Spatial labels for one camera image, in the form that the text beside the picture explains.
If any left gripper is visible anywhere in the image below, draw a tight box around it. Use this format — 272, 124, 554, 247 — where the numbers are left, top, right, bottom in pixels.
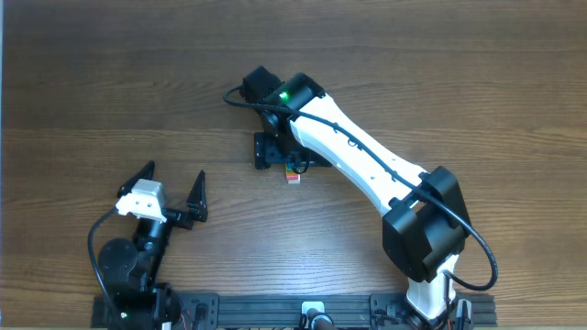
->
116, 159, 210, 231

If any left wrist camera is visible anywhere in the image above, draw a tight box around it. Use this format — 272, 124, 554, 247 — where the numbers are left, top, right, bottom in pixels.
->
114, 178, 167, 225

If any mounting rail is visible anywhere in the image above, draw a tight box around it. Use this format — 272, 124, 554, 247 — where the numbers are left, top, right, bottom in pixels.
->
91, 292, 499, 329

